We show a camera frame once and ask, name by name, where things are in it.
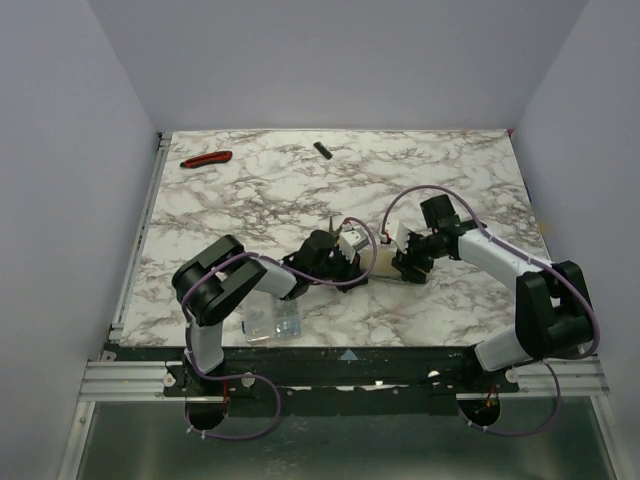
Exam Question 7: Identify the beige umbrella case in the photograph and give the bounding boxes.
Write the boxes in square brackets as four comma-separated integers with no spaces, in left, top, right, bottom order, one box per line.
[359,249,401,279]

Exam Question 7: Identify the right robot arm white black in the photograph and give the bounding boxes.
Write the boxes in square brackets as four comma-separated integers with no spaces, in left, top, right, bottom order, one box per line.
[380,195,599,372]

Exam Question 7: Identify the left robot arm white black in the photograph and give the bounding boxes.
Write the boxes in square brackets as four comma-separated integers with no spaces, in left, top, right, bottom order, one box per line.
[171,228,371,374]

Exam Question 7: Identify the yellow black needle-nose pliers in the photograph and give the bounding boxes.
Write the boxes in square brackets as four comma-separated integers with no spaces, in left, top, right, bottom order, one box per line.
[328,216,344,242]

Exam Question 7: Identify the clear plastic screw box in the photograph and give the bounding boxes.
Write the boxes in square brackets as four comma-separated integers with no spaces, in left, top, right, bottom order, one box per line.
[242,292,301,343]

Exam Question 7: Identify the small black bar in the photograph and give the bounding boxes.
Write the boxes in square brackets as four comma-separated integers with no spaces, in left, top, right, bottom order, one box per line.
[313,142,333,159]

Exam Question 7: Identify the red black utility knife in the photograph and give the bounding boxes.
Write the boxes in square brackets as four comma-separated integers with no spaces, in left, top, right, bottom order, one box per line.
[180,151,233,169]

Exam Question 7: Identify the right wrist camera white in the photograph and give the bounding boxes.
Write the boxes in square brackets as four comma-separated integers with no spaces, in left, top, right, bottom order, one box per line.
[380,220,412,254]

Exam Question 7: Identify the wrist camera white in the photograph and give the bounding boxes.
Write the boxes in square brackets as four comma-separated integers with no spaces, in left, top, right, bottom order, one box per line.
[337,227,370,263]
[380,220,412,254]

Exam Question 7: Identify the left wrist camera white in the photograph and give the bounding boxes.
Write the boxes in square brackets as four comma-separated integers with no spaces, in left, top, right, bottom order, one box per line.
[337,227,370,263]

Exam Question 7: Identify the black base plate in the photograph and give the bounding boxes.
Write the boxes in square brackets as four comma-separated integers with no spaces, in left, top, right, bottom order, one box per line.
[112,346,518,417]

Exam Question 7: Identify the aluminium rail frame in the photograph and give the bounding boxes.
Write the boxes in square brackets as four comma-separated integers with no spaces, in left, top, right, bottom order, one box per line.
[54,132,174,480]

